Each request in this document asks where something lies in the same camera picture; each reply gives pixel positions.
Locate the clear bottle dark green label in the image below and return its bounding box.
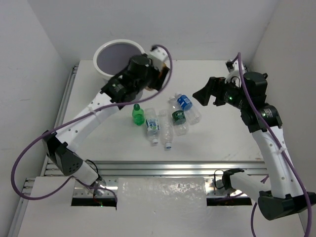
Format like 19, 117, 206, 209
168, 96, 189, 136

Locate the grey bin with white rim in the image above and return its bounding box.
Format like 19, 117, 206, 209
93, 39, 149, 101

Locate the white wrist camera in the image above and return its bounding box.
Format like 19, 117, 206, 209
225, 58, 240, 83
148, 47, 168, 70

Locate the aluminium front rail frame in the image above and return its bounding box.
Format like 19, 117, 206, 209
19, 160, 294, 205

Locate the clear bottle green white label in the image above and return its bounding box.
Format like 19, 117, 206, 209
144, 108, 160, 146

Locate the white front cover panel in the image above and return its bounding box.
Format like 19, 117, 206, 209
118, 177, 206, 210

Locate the clear unlabelled bottle blue cap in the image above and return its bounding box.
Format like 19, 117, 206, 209
158, 109, 174, 151

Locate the clear bottle dark blue label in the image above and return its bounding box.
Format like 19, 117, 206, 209
175, 93, 201, 125

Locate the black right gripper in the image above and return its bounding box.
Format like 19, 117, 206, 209
193, 75, 248, 109

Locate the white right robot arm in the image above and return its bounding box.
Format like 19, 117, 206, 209
193, 72, 307, 220

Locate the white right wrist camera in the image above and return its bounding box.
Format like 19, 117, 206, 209
225, 58, 240, 83

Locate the aluminium left side rail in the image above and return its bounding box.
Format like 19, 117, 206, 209
40, 64, 79, 173

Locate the green plastic bottle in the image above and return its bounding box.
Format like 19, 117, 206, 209
132, 104, 145, 126

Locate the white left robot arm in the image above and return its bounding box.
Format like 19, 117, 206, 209
42, 49, 171, 187

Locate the orange juice bottle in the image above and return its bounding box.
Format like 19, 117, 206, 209
147, 63, 171, 92

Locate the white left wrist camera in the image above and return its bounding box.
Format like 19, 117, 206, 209
148, 47, 168, 70

